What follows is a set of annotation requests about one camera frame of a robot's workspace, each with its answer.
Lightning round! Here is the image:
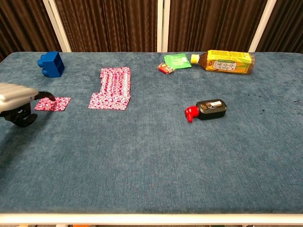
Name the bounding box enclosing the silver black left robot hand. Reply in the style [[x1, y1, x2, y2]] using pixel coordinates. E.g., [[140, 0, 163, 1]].
[[0, 82, 57, 129]]

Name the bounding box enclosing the small pink patterned cloth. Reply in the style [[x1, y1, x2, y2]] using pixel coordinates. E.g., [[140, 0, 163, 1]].
[[34, 96, 71, 112]]

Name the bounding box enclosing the blue toy building brick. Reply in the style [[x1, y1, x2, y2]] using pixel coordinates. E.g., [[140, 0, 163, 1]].
[[37, 51, 65, 78]]

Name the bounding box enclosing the brown pleated curtain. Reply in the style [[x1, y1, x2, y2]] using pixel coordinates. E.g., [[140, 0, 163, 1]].
[[0, 0, 303, 62]]

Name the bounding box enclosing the blue fabric table cover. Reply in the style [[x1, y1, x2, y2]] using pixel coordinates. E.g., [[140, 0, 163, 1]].
[[0, 51, 303, 215]]

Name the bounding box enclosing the red candy wrapper packet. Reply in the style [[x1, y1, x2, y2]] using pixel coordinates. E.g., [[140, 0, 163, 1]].
[[158, 62, 176, 75]]

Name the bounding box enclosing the green foil sachet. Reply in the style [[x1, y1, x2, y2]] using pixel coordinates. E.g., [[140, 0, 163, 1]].
[[163, 53, 192, 70]]

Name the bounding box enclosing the black bottle with red cap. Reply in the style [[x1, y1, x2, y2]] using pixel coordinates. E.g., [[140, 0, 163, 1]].
[[185, 98, 228, 123]]

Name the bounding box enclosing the yellow label tea bottle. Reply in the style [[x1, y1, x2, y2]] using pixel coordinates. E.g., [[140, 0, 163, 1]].
[[190, 49, 257, 76]]

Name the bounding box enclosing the white slanted frame post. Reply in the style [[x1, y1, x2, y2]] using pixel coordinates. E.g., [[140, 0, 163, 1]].
[[248, 0, 278, 52], [42, 0, 72, 53]]

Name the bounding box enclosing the white upright frame post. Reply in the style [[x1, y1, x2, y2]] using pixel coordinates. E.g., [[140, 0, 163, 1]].
[[163, 0, 171, 53], [156, 0, 164, 53]]

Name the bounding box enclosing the white table edge rail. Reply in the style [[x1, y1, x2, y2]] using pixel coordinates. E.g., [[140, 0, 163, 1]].
[[0, 213, 303, 226]]

